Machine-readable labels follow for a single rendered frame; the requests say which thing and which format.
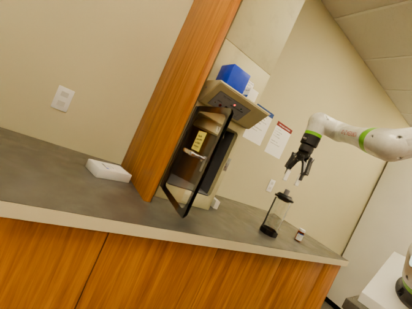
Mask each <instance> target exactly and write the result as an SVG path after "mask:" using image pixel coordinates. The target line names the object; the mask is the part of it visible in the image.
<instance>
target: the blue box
mask: <svg viewBox="0 0 412 309"><path fill-rule="evenodd" d="M250 77H251V76H250V75H249V74H247V73H246V72H245V71H244V70H243V69H241V68H240V67H238V65H236V64H228V65H223V66H221V69H220V71H219V73H218V76H217V78H216V80H222V81H224V82H225V83H227V84H228V85H229V86H231V87H233V89H235V90H237V91H238V92H239V93H241V94H243V92H244V90H245V88H246V86H247V84H248V81H249V79H250Z"/></svg>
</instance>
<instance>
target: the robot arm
mask: <svg viewBox="0 0 412 309"><path fill-rule="evenodd" d="M323 135H325V136H327V137H329V138H331V139H332V140H334V141H336V142H343V143H348V144H350V145H353V146H355V147H357V148H358V149H360V150H362V151H364V152H366V153H368V154H370V155H372V156H374V157H376V158H378V159H381V160H383V161H388V162H396V161H401V160H404V159H409V158H412V127H410V128H399V129H390V128H360V127H355V126H351V125H348V124H346V123H343V122H341V121H338V120H336V119H334V118H332V117H330V116H329V115H326V114H325V113H322V112H318V113H314V114H313V115H312V116H311V117H310V118H309V120H308V125H307V128H306V130H305V132H304V134H303V137H302V139H301V141H300V142H301V144H300V147H299V150H298V152H297V153H295V152H292V154H291V157H290V158H289V159H288V161H287V163H286V164H285V168H286V171H285V173H284V174H285V175H284V177H283V180H284V181H286V180H287V179H288V177H289V174H290V173H291V169H292V168H293V167H294V166H295V165H296V164H297V163H298V162H299V161H301V162H302V167H301V173H300V174H299V175H298V177H297V179H296V181H295V183H294V185H295V186H298V185H299V183H300V181H302V179H303V177H304V176H305V175H306V176H308V175H309V173H310V169H311V165H312V163H313V161H314V160H315V159H313V158H311V154H312V153H313V150H314V148H317V146H318V144H319V142H320V140H321V138H322V136H323ZM296 155H297V156H296ZM307 160H308V163H307ZM306 164H307V166H306ZM395 291H396V294H397V296H398V298H399V299H400V300H401V302H402V303H403V304H404V305H405V306H406V307H408V308H409V309H412V243H411V244H410V246H409V247H408V251H407V254H406V258H405V263H404V266H403V270H402V277H400V278H399V279H398V280H397V281H396V284H395Z"/></svg>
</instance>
